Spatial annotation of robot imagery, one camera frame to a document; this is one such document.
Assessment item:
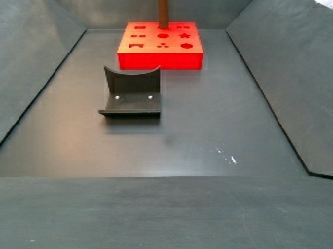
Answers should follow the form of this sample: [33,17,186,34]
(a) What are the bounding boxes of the brown oval peg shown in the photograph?
[158,0,169,29]

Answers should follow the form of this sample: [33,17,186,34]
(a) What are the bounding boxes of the red shape-sorter block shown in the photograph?
[118,22,205,70]

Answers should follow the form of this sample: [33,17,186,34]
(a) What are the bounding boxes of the black curved holder bracket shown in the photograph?
[99,67,162,117]

